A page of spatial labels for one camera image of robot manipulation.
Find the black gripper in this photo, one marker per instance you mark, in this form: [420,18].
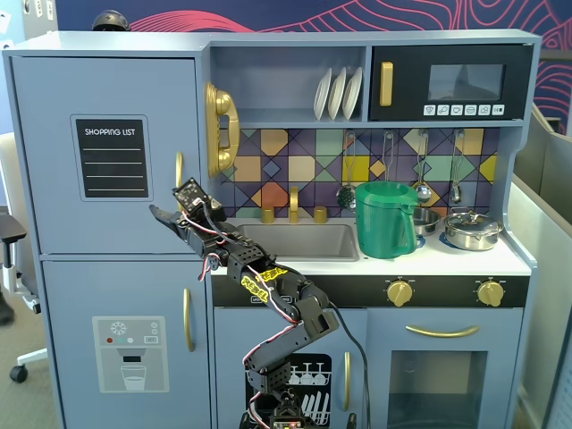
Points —
[182,222]

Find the blue door with shopping list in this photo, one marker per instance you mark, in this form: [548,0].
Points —
[44,134]

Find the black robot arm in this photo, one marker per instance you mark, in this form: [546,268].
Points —
[308,313]

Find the blue dishwasher door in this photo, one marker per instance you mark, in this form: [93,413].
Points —
[232,330]

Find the blue door with ice dispenser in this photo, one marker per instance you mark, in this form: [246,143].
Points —
[67,313]

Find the blue oven door with window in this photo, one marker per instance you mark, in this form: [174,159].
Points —
[384,330]

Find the open steel toy pot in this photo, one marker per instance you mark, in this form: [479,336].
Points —
[426,221]

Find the black toy microwave door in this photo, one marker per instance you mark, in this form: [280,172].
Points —
[447,58]

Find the gold faucet knob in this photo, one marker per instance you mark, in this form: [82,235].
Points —
[268,216]
[320,215]

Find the gold toy telephone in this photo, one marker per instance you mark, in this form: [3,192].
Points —
[219,103]

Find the gold toy faucet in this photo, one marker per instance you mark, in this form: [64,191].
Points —
[293,205]

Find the grey toy sink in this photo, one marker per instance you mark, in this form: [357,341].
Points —
[313,241]

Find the white office chair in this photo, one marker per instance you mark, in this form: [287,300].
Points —
[11,230]

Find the steel slotted spoon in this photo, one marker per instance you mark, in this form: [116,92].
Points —
[346,196]

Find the blue toy kitchen body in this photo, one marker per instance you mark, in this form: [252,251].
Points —
[125,42]

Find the white toy plate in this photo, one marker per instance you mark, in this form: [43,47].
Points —
[336,96]
[322,96]
[352,94]

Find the black helmet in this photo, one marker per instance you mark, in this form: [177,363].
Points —
[109,20]

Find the green plastic pitcher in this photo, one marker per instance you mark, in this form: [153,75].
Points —
[380,223]

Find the steel hanging utensil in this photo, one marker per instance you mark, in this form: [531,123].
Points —
[455,193]
[385,156]

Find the robot controller board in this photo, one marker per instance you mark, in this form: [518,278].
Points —
[290,422]

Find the gold stove knob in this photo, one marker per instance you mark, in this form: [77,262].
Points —
[490,294]
[400,293]

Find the steel ladle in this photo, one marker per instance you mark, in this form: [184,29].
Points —
[422,192]

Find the steel toy pot with lid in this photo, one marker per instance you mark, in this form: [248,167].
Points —
[471,232]

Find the pale desk divider panel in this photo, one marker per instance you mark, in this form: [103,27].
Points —
[536,268]

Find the grey desk partition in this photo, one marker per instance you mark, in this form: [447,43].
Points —
[549,156]

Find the small wrist camera board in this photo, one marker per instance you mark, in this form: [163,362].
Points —
[190,194]

